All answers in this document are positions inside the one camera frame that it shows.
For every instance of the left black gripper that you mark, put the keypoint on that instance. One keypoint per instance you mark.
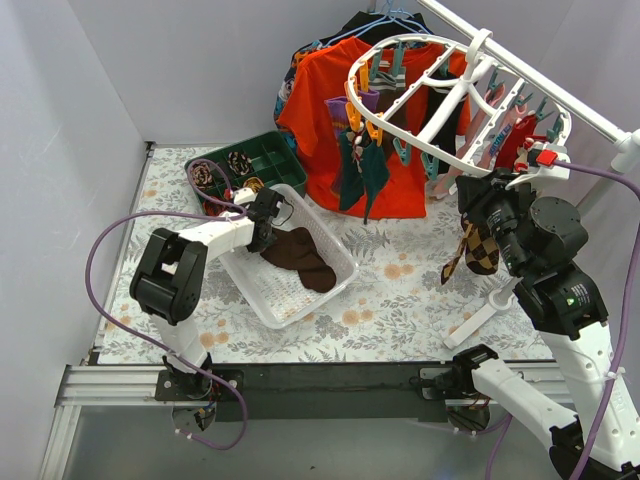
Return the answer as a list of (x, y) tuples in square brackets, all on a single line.
[(261, 237)]

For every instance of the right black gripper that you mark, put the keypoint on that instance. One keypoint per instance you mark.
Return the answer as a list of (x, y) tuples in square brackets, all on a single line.
[(476, 190)]

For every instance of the brown argyle sock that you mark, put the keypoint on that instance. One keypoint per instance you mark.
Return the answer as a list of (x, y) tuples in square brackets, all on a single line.
[(481, 251), (448, 270)]

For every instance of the plain dark brown sock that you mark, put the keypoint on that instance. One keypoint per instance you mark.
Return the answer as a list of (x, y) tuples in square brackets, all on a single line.
[(295, 250)]

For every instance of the white sock clip hanger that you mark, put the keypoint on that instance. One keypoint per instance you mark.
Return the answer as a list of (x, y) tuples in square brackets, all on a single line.
[(479, 62)]

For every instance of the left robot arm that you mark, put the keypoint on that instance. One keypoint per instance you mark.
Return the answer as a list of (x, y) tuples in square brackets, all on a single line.
[(168, 281)]

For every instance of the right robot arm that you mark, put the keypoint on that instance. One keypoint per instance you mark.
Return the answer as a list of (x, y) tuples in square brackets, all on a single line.
[(538, 238)]

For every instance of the green divided organizer tray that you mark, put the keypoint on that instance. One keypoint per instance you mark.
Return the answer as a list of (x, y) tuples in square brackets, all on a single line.
[(262, 161)]

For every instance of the black striped sock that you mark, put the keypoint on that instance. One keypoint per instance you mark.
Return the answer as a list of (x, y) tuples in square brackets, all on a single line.
[(455, 125)]

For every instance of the dark patterned shirt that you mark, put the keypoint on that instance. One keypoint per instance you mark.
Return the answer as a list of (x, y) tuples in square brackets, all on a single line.
[(286, 89)]

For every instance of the red sock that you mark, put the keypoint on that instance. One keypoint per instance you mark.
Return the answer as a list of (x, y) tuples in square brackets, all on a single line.
[(519, 132)]

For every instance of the white plastic basket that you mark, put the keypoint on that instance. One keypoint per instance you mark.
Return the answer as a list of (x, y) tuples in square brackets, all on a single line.
[(277, 296)]

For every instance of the pink patterned sock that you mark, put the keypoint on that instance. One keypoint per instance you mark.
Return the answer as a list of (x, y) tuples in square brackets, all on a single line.
[(474, 141)]

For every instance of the teal green sock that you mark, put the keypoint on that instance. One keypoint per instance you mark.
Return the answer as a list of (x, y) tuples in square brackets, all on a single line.
[(364, 171)]

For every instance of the purple yellow sock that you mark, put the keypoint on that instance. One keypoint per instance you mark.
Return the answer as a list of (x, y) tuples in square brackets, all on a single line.
[(337, 112)]

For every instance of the floral table mat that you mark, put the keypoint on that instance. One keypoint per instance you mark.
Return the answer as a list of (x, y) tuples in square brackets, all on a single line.
[(396, 309)]

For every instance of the orange t-shirt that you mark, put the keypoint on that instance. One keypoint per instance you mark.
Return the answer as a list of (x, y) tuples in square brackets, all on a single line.
[(321, 76)]

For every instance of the brown striped-cuff sock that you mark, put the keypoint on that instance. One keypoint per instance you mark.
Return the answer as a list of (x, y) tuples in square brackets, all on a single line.
[(390, 88)]

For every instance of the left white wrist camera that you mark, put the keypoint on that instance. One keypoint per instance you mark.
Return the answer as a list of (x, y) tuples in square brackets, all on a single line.
[(243, 196)]

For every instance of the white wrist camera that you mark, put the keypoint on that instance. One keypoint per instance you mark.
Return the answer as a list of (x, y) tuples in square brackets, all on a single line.
[(243, 196), (538, 165)]

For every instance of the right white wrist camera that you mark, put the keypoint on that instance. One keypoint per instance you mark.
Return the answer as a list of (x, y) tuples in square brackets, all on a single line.
[(538, 165)]

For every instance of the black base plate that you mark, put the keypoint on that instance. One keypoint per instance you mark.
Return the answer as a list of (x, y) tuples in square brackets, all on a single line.
[(319, 391)]

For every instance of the blue wire hanger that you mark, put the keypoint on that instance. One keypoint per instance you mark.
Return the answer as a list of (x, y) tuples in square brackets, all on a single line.
[(372, 28)]

